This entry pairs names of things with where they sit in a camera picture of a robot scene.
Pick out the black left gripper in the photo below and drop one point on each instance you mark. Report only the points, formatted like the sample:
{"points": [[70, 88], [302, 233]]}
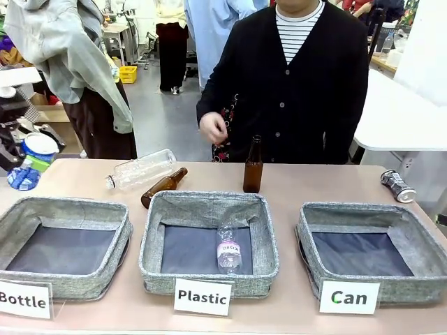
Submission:
{"points": [[12, 108]]}

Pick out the blue crushed Pocari can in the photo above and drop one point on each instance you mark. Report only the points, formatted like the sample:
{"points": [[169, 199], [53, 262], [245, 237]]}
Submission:
{"points": [[21, 178]]}

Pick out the large clear plastic bottle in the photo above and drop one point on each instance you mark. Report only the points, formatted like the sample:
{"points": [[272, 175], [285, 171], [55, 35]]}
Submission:
{"points": [[143, 169]]}

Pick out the brown glass beer bottle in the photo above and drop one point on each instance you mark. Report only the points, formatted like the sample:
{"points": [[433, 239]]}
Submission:
{"points": [[253, 174], [164, 185]]}

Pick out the small plastic bottle pink label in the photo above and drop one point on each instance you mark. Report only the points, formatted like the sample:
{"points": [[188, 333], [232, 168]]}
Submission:
{"points": [[229, 251]]}

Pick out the black crushed drink can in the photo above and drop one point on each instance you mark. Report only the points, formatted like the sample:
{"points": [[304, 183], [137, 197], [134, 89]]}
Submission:
{"points": [[398, 186]]}

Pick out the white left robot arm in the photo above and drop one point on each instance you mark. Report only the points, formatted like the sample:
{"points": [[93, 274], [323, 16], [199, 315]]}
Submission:
{"points": [[17, 75]]}

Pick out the grey fabric basket Bottle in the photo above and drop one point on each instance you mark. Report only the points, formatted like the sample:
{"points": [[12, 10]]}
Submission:
{"points": [[21, 216]]}

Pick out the grey fabric basket Plastic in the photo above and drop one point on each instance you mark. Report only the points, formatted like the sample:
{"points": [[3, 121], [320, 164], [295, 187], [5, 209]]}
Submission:
{"points": [[195, 206]]}

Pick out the white sign reading Can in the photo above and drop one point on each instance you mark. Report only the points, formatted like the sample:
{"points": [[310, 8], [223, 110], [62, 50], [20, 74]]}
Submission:
{"points": [[349, 297]]}

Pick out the grey fabric basket Can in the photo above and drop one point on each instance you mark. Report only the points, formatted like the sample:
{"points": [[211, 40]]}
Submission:
{"points": [[412, 240]]}

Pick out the person's right hand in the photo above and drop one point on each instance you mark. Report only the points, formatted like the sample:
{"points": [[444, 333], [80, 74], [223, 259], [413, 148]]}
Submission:
{"points": [[211, 125]]}

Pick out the brown cardboard box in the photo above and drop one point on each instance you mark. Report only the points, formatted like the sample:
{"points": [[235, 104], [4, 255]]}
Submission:
{"points": [[56, 115]]}

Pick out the person in grey jacket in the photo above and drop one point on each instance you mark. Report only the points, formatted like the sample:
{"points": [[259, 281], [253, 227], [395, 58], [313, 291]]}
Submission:
{"points": [[70, 63]]}

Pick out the yellow plastic crate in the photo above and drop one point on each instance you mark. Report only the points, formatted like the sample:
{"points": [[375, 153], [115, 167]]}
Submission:
{"points": [[128, 74]]}

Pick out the grey background work table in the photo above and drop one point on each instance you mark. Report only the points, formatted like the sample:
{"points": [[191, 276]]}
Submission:
{"points": [[117, 35]]}

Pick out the white sign reading Bottle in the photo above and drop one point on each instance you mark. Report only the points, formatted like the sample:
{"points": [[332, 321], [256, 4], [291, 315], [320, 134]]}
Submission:
{"points": [[24, 301]]}

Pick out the person in dark skirt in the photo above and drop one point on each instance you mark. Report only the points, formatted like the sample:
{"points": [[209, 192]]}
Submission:
{"points": [[171, 52]]}

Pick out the floral patterned fabric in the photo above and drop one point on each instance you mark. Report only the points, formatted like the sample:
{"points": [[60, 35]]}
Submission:
{"points": [[227, 115]]}

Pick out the person in light blue coat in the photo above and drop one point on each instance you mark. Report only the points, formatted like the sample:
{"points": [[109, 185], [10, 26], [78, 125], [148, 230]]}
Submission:
{"points": [[213, 31]]}

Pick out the white sign reading Plastic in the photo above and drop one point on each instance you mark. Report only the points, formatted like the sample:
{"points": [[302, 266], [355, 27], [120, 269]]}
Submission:
{"points": [[202, 296]]}

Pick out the person in black cardigan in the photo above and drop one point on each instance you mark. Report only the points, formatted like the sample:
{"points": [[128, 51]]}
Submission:
{"points": [[297, 104]]}

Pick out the person in red shirt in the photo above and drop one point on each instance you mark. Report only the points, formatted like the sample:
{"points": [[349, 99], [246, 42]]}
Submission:
{"points": [[356, 7]]}

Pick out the white side table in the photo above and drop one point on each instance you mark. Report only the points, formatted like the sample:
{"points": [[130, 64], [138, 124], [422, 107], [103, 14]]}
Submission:
{"points": [[394, 122]]}

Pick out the clear background water bottle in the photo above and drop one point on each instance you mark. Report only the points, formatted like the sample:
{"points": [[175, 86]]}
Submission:
{"points": [[387, 42]]}

